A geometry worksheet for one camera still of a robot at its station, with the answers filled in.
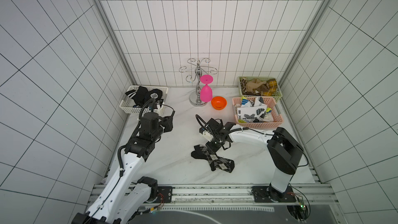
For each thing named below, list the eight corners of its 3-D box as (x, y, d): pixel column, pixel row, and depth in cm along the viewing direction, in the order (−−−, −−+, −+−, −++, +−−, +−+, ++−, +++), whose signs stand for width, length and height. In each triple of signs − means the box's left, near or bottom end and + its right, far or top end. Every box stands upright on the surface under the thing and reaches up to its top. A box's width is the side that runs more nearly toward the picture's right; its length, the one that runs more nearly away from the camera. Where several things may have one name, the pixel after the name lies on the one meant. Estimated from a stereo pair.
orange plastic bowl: (211, 110, 107) (212, 104, 103) (211, 101, 113) (211, 96, 108) (226, 110, 107) (227, 105, 103) (225, 101, 113) (226, 96, 108)
